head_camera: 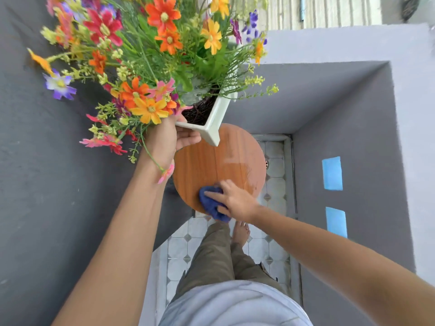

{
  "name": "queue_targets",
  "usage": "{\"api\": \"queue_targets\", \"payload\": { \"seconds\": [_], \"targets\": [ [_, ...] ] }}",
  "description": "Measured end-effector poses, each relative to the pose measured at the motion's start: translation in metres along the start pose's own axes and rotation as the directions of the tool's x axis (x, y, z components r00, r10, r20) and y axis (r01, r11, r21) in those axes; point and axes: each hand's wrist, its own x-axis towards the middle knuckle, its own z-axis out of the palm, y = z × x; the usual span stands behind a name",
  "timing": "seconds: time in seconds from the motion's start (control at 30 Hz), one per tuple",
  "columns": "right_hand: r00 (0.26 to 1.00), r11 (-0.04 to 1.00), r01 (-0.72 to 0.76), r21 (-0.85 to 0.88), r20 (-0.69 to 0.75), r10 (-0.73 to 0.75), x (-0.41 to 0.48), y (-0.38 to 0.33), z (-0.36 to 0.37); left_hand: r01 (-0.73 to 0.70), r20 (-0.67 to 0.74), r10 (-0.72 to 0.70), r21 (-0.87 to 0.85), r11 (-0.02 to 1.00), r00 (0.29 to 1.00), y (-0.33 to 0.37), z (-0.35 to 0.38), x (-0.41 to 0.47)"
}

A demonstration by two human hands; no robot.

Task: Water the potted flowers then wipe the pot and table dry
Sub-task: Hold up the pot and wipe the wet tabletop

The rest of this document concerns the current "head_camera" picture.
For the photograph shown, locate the person's left hand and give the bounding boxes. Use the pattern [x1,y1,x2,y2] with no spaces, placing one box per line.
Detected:
[144,113,202,168]

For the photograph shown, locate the person's right hand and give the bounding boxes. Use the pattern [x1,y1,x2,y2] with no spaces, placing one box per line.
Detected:
[203,179,261,224]

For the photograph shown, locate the dark blue cloth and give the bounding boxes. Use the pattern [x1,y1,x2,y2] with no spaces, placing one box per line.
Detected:
[198,186,232,224]

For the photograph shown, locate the colourful artificial flowers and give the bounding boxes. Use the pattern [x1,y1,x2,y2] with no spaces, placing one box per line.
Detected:
[27,0,280,186]

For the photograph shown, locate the person's right forearm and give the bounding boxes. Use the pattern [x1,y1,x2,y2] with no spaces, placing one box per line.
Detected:
[251,203,435,326]

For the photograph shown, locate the person's left forearm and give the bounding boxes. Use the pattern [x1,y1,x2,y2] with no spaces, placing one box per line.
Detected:
[51,154,176,326]

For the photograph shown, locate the person's olive trousers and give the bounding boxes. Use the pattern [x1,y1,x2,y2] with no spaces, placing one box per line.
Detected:
[169,222,286,302]

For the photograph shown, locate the person's white shirt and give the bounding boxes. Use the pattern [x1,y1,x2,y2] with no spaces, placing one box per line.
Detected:
[158,280,313,326]

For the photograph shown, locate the round wooden table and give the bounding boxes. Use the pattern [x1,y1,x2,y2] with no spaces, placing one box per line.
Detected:
[172,123,267,215]

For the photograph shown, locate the beige corrugated roof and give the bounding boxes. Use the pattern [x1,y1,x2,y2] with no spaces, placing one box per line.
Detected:
[237,0,383,31]

